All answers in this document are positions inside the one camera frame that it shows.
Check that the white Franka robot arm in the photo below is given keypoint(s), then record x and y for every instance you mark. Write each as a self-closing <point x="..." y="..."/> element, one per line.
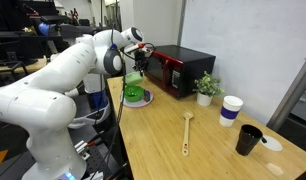
<point x="43" y="100"/>

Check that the wooden background desk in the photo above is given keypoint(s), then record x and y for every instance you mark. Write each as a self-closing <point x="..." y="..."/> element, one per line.
<point x="26" y="65"/>

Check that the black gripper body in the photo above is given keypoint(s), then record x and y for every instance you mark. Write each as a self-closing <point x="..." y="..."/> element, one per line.
<point x="141" y="60"/>

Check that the white blue background robot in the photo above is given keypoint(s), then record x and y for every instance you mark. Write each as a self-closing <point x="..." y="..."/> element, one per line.
<point x="96" y="100"/>

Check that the blue round object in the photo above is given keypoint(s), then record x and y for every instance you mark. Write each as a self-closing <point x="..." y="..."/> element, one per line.
<point x="43" y="28"/>

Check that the grey metal beam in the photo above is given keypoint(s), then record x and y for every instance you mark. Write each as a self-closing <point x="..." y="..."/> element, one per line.
<point x="289" y="96"/>

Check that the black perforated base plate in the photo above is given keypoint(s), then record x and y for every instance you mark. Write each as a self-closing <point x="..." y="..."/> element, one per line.
<point x="108" y="156"/>

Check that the pale round plate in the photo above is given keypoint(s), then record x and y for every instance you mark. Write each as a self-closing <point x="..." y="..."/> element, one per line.
<point x="139" y="103"/>

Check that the black plastic cup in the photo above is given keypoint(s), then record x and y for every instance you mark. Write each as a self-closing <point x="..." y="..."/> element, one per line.
<point x="246" y="143"/>

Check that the small potted green plant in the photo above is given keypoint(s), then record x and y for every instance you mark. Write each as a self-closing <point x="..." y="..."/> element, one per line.
<point x="206" y="87"/>

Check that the red black microwave oven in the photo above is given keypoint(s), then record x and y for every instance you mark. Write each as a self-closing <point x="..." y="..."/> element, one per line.
<point x="189" y="70"/>

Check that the white cup purple sleeve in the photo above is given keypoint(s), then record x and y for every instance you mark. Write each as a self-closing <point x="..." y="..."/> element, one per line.
<point x="229" y="111"/>

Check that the white round cup lid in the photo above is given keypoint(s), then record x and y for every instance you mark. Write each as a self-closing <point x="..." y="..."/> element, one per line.
<point x="273" y="144"/>

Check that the purple teal toy knife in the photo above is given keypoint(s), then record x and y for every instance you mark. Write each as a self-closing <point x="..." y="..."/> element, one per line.
<point x="147" y="96"/>

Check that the aluminium extrusion pieces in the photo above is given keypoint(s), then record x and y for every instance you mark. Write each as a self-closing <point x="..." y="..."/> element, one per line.
<point x="82" y="148"/>

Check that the dark-green plastic bowl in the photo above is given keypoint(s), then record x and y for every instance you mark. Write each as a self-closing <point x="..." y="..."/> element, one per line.
<point x="133" y="95"/>

